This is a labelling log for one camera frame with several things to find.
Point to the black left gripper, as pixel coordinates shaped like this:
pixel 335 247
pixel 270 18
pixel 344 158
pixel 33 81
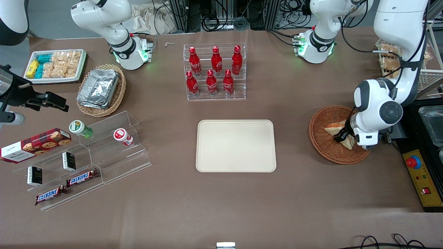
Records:
pixel 343 134

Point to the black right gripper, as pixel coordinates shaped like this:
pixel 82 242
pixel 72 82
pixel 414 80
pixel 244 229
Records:
pixel 18 94

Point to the triangular sandwich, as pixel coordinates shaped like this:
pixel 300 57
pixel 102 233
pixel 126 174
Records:
pixel 333 129

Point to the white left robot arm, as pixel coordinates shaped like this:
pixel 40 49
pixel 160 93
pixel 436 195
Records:
pixel 398 20

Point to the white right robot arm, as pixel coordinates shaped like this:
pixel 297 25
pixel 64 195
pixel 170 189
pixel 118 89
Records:
pixel 104 17

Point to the white rectangular snack tray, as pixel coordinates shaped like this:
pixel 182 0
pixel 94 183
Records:
pixel 55 80

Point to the round brown wicker basket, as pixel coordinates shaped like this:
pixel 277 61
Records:
pixel 322 145

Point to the oval light wicker basket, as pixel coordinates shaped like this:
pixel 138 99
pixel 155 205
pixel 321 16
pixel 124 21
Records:
pixel 119 93

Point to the beige plastic tray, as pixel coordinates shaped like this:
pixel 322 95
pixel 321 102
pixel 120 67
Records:
pixel 225 148

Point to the clear rice cracker bag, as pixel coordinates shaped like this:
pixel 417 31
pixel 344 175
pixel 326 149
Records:
pixel 49 71
pixel 64 71
pixel 74 58
pixel 59 57

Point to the teal snack packet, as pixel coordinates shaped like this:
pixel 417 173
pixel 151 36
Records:
pixel 39 71
pixel 45 58

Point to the green cap drink bottle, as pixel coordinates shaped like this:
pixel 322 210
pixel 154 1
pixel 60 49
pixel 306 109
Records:
pixel 79 127

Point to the yellow snack packet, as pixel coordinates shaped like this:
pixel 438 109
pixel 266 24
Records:
pixel 32 68

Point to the red tartan cookie box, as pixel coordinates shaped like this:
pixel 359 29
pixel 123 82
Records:
pixel 34 145

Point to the stack of foil trays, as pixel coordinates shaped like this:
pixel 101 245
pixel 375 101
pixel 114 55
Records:
pixel 98 88

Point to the grey metal block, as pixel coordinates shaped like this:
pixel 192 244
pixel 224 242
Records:
pixel 395 134

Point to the small black white box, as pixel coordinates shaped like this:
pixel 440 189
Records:
pixel 69 161
pixel 34 175

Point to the black machine base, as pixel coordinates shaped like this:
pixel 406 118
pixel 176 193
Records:
pixel 412 138

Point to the red cap drink bottle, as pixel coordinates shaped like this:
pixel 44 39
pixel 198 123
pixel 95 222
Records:
pixel 121 135

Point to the red emergency stop button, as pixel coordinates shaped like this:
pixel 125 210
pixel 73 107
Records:
pixel 413 162

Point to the clear fried snack bag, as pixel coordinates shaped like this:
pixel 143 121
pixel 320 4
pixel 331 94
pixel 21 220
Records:
pixel 427 57
pixel 388 51
pixel 389 63
pixel 392 73

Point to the brown snickers bar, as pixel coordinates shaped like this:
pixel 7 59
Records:
pixel 50 195
pixel 82 177

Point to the clear acrylic stepped display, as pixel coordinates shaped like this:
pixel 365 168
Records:
pixel 117 162

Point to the clear plastic container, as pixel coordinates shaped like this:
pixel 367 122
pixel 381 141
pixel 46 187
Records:
pixel 432 124

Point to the yellow control panel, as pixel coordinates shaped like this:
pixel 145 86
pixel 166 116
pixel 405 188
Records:
pixel 427 180

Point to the grey metal bar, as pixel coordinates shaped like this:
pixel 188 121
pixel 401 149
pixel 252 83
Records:
pixel 432 90

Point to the clear acrylic bottle rack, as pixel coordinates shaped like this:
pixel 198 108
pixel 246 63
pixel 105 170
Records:
pixel 242 93

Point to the red cola bottle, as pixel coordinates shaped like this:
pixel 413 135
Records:
pixel 216 62
pixel 192 84
pixel 228 83
pixel 211 84
pixel 195 64
pixel 236 62

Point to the crumpled beige cloth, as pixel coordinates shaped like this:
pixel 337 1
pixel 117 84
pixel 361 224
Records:
pixel 148 19

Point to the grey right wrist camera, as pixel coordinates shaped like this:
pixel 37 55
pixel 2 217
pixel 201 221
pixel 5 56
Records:
pixel 12 119

